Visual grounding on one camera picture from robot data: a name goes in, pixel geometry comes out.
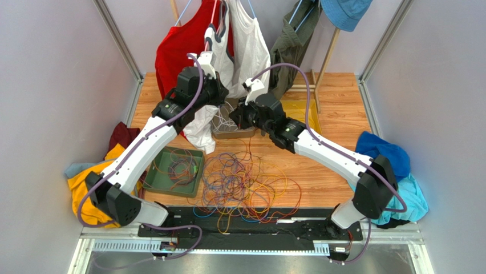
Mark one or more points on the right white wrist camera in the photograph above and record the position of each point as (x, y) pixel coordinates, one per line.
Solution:
(254, 88)

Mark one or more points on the green plastic tray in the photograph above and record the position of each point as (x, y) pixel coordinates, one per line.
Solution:
(175, 171)

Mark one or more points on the blue bucket hat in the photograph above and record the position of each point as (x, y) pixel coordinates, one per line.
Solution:
(345, 14)

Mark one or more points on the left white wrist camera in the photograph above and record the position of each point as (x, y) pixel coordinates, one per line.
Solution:
(206, 61)

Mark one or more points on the cyan cloth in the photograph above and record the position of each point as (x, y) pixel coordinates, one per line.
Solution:
(417, 207)

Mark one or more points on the olive green hanging garment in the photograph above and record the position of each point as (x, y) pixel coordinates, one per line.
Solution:
(291, 46)

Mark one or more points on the dark blue towel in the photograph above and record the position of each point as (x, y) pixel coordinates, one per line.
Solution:
(372, 145)

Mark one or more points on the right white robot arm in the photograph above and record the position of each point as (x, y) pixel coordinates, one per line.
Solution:
(373, 178)

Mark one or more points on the grey blue cloth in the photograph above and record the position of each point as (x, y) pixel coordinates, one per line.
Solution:
(81, 170)

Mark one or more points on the yellow plastic tray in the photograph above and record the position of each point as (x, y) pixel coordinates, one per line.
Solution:
(296, 109)

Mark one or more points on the white hanging tank top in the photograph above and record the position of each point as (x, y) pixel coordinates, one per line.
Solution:
(239, 52)

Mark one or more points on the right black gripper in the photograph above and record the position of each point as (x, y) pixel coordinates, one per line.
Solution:
(240, 115)

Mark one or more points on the red hanging shirt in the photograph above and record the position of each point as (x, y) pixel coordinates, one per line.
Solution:
(171, 54)

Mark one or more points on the wooden clothes rack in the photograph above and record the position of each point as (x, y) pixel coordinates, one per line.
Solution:
(316, 81)

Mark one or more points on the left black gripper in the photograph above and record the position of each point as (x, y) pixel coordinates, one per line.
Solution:
(221, 91)

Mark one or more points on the yellow cloth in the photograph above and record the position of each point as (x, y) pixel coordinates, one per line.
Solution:
(89, 213)

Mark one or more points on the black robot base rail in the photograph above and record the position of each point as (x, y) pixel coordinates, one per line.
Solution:
(308, 232)

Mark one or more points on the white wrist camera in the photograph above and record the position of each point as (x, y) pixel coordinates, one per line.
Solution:
(206, 61)
(254, 88)

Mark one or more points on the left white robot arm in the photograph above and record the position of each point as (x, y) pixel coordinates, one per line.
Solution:
(111, 190)

